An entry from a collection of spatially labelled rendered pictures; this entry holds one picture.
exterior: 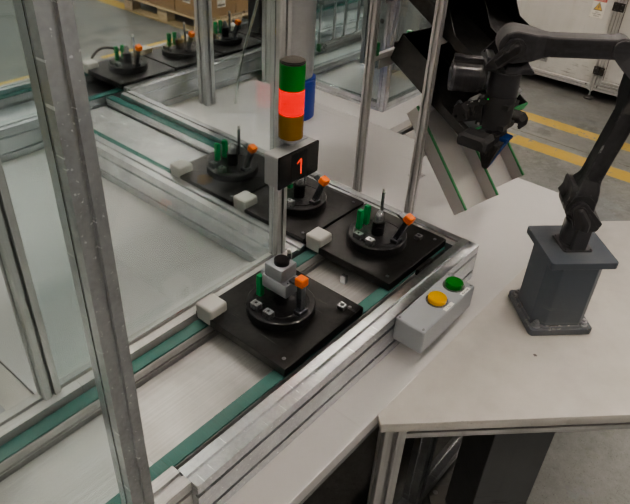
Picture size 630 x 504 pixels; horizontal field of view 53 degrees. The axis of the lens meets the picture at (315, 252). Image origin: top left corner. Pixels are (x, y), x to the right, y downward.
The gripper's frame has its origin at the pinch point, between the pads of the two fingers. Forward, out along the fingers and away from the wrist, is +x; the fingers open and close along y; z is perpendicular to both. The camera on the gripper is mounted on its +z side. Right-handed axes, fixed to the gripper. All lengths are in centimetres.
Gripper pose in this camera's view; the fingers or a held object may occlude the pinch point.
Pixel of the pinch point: (488, 152)
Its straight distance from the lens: 133.4
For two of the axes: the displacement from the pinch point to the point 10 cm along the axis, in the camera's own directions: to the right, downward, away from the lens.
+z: -7.6, -4.0, 5.0
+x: -0.5, 8.1, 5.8
